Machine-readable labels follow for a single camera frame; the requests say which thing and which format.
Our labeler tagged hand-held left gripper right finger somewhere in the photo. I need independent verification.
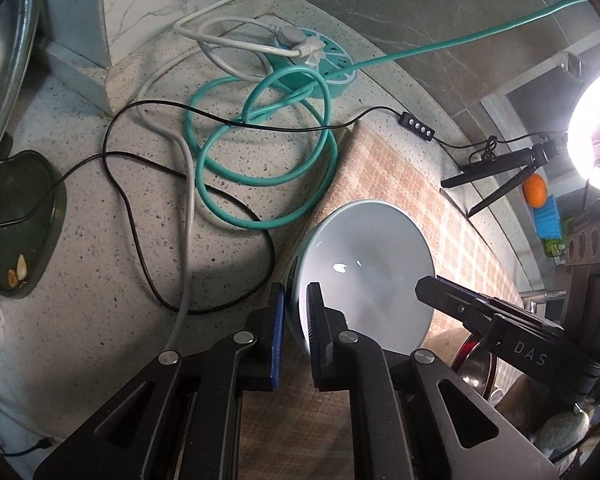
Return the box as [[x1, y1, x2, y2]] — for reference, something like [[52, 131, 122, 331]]
[[305, 282, 558, 480]]

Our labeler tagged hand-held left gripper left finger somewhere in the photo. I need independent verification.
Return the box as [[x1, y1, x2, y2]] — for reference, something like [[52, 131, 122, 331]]
[[34, 282, 287, 480]]

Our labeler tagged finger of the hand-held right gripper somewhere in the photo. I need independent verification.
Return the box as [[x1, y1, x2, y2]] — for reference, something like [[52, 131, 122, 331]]
[[415, 275, 567, 377]]

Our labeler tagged teal bowl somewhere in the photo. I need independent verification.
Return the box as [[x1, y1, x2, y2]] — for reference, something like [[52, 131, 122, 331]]
[[284, 199, 437, 362]]

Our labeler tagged person's right hand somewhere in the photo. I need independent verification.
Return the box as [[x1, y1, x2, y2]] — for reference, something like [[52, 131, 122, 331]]
[[529, 406, 592, 462]]

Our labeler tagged chrome faucet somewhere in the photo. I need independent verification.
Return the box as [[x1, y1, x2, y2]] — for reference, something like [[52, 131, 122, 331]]
[[521, 286, 567, 312]]

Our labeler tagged red steel-lined bowl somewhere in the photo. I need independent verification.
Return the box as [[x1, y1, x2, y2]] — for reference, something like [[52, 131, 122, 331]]
[[451, 332, 507, 402]]

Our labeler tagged green dish soap bottle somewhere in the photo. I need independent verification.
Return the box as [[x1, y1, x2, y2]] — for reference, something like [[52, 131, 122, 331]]
[[544, 216, 582, 259]]

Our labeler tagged blue ribbed cup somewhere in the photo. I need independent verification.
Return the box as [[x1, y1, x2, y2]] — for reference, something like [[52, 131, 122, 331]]
[[532, 195, 564, 240]]

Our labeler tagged orange fruit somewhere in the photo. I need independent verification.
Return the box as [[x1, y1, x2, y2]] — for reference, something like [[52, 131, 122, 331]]
[[523, 173, 549, 209]]

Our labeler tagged black tripod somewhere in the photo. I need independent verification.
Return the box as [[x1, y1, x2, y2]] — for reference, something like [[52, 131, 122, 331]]
[[439, 135, 567, 219]]

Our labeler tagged plaid placemat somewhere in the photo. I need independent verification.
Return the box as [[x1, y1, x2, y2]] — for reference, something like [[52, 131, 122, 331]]
[[239, 121, 537, 480]]

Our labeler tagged black inline remote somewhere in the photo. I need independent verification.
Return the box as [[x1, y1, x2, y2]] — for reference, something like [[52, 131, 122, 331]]
[[398, 111, 437, 142]]

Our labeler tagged teal power strip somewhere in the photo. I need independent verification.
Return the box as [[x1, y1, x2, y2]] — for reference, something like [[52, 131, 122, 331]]
[[269, 26, 358, 90]]

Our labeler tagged dark green dish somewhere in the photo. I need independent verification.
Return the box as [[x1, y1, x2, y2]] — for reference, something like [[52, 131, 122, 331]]
[[0, 149, 69, 302]]

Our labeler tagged steel pot lid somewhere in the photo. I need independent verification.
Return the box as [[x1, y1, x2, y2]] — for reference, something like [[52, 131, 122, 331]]
[[0, 0, 42, 157]]

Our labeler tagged white thick cable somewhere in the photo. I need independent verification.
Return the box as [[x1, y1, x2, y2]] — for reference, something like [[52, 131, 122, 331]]
[[131, 11, 317, 357]]

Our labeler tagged teal cable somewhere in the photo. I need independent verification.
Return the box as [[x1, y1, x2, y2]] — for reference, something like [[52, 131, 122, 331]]
[[183, 0, 590, 229]]

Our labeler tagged black thin cable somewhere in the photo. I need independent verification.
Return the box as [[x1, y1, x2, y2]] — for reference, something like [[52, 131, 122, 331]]
[[0, 92, 536, 317]]

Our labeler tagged black charging cable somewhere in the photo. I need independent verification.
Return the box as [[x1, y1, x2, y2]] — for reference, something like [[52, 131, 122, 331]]
[[0, 397, 52, 457]]

